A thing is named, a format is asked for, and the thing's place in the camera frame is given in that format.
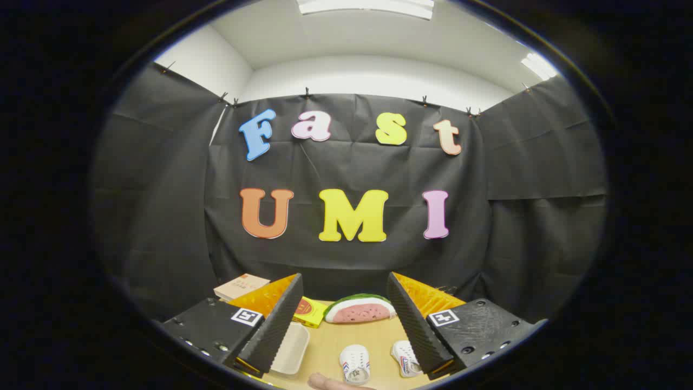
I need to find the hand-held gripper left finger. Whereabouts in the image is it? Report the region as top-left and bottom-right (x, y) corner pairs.
(161, 273), (304, 379)

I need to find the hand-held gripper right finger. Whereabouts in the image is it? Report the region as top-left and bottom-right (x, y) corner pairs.
(387, 272), (547, 381)

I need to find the white striped shoe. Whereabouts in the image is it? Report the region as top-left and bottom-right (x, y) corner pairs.
(339, 344), (371, 385)
(391, 340), (424, 378)

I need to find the yellow book with red circle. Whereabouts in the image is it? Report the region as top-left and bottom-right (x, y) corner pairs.
(292, 297), (329, 329)

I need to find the watermelon slice plush toy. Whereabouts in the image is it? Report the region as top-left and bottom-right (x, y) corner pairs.
(324, 294), (397, 324)

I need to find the small ceiling light panel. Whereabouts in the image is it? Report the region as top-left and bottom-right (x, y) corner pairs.
(521, 53), (558, 81)

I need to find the long ceiling light panel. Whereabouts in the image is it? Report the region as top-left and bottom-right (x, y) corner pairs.
(297, 0), (435, 21)

